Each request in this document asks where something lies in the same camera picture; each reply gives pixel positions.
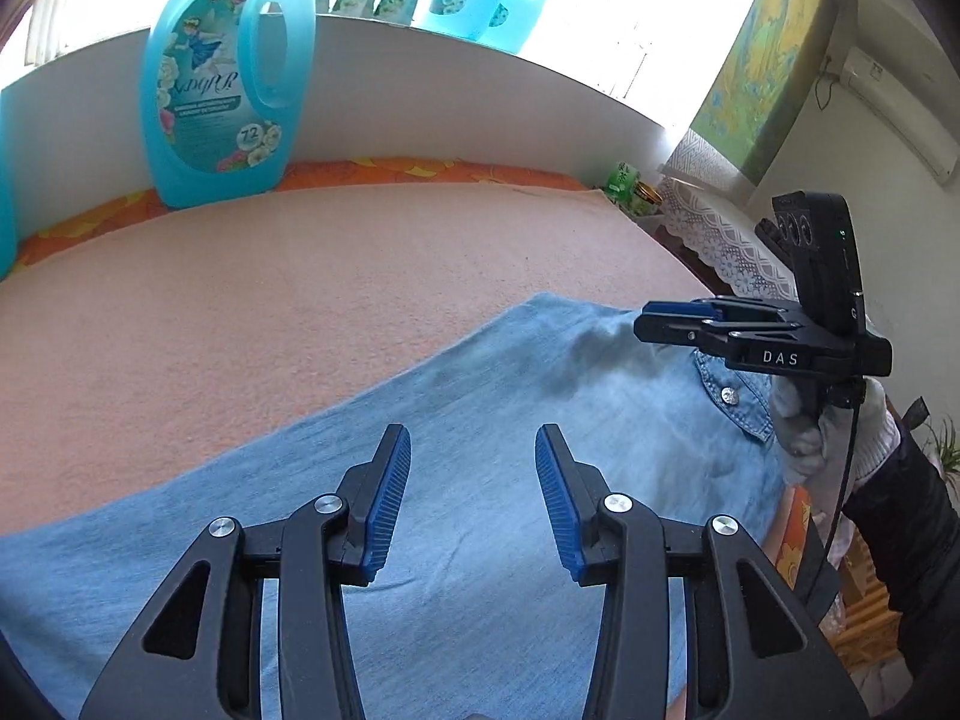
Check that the beige towel mat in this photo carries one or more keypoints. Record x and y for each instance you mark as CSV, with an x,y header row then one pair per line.
x,y
300,277

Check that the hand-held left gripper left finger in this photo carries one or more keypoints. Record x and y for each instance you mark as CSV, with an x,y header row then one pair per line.
x,y
386,495

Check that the gold round tin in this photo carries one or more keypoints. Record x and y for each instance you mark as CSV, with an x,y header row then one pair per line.
x,y
645,197

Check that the blue denim pants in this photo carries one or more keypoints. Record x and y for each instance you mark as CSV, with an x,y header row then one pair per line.
x,y
465,390

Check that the white lace cloth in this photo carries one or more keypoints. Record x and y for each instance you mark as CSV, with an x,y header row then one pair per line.
x,y
720,217

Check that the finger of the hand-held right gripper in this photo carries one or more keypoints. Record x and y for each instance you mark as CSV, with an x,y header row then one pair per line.
x,y
667,330
671,307

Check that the white air conditioner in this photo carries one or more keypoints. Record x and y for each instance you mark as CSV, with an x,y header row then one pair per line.
x,y
900,112

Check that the yellow green wall poster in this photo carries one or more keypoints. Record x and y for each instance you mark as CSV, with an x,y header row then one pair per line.
x,y
765,67

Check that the green potted plant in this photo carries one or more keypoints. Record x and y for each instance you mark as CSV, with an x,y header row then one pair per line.
x,y
946,450

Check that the white window frame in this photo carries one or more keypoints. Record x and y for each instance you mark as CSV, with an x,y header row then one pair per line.
x,y
652,52

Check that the person's right hand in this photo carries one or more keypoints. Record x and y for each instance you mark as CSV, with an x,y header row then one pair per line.
x,y
795,439

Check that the orange floral tablecloth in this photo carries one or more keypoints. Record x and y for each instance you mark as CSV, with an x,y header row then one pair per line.
x,y
420,171

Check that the person's right forearm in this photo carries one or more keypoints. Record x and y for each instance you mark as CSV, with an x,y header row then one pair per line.
x,y
907,525

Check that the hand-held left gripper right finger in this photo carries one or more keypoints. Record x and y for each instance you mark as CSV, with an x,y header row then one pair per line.
x,y
559,502

